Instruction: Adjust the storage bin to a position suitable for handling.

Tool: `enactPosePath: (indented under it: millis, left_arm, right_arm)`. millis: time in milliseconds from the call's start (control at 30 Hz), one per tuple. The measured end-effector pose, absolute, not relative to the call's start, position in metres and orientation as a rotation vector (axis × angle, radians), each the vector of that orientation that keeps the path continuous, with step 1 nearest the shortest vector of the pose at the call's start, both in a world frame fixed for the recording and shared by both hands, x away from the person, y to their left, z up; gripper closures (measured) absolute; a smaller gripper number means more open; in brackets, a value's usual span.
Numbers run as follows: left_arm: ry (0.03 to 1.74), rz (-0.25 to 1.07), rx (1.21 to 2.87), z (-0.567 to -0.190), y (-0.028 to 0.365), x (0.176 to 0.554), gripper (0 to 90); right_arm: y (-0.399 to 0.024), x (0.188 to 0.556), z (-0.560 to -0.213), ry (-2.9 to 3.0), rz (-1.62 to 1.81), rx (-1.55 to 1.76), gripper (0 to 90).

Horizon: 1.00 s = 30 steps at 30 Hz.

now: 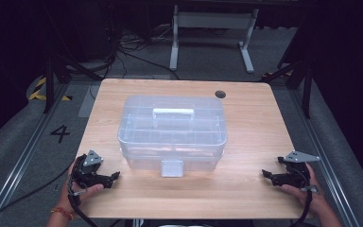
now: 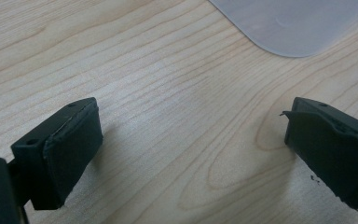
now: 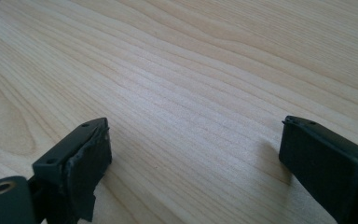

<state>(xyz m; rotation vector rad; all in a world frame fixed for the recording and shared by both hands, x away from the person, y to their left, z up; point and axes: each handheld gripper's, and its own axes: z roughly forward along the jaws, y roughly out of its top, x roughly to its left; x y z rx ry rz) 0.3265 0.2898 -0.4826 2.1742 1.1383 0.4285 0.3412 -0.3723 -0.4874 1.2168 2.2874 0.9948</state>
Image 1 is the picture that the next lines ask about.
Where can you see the person's left hand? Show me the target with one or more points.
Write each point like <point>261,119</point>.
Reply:
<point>75,195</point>

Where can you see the person's right hand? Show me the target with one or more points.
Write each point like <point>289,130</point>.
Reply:
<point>315,197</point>

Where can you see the yellow black floor tape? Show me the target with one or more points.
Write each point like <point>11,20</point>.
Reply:
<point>280,74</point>
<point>38,91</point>

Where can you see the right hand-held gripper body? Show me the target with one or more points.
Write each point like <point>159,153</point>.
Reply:
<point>293,173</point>

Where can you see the clear plastic storage box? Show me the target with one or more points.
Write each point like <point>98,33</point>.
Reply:
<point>173,142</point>

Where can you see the black metal stand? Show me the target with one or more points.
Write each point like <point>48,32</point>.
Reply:
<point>49,85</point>
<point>307,91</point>

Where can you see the white metal desk frame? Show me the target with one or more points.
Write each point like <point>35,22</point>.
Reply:
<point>212,20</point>

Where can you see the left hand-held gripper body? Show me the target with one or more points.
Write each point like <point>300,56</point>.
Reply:
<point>86,171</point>

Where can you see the dark round table grommet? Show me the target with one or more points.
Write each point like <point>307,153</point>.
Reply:
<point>220,94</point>

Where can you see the grey metal floor rail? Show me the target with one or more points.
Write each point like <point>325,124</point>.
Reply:
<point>324,157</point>
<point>28,148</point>

